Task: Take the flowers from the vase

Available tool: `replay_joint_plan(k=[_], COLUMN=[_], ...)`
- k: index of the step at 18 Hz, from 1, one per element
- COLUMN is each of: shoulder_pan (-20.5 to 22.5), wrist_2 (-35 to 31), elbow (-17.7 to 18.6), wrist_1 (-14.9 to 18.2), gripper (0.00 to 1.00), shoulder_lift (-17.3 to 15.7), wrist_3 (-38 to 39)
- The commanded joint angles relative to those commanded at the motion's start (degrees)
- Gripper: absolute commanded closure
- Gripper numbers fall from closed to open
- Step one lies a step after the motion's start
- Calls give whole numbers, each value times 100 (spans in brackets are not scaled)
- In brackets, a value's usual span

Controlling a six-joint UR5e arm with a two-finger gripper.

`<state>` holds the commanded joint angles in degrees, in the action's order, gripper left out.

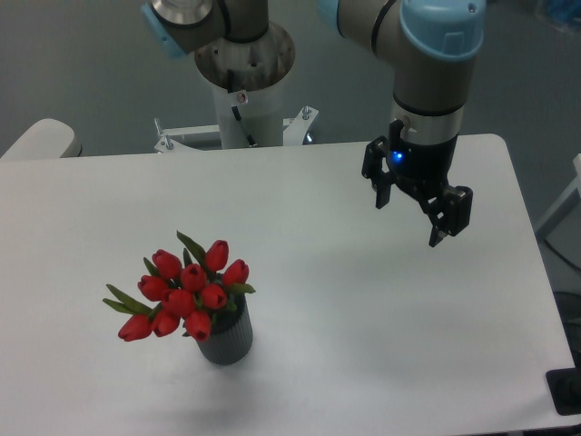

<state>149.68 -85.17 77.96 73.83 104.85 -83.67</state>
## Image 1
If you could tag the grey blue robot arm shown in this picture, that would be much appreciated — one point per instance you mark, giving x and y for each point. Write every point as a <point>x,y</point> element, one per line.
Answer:
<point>432,46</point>

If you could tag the white metal base frame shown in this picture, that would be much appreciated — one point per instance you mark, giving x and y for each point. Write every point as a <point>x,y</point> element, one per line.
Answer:
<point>236,129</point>

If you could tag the white furniture at right edge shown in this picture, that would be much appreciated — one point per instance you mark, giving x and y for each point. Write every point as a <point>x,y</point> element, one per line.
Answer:
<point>561,207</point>

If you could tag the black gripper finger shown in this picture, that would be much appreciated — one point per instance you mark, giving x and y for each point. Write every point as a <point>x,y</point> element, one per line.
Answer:
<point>375,156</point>
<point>448,211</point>

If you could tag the dark grey ribbed vase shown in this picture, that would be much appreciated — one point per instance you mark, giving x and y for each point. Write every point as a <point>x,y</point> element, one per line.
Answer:
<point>231,337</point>

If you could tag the black device at table edge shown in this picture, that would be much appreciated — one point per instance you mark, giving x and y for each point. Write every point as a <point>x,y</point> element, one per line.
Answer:
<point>564,387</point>

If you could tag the red tulip bouquet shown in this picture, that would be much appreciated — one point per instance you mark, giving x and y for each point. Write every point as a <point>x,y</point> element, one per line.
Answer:
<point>200,290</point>

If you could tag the white chair back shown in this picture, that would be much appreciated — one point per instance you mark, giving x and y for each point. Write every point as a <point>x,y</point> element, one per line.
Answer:
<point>45,139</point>

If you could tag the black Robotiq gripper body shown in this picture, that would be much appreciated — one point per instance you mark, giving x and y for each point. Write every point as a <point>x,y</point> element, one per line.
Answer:
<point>419,169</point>

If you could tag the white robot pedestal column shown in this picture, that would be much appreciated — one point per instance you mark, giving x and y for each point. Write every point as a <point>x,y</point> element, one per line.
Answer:
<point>249,75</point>

